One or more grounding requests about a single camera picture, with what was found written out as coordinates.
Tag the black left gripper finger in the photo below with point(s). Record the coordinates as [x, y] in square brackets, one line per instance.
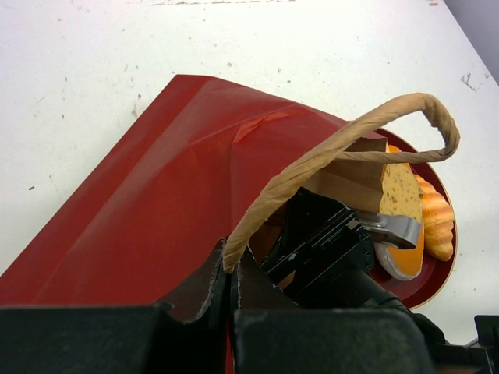
[182, 332]

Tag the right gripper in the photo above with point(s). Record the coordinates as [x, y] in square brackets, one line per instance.
[325, 250]

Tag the red brown paper bag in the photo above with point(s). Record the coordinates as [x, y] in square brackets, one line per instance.
[212, 159]

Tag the white-rimmed round bread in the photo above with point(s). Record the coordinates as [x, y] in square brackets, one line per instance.
[401, 264]

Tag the herb bread slice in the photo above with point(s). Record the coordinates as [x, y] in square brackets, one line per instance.
[401, 192]

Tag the ridged golden bread roll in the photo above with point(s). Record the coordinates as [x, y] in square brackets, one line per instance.
[438, 222]

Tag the metal tongs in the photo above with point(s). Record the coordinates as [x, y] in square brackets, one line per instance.
[399, 231]

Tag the red round plate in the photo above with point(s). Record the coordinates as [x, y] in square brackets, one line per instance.
[435, 273]

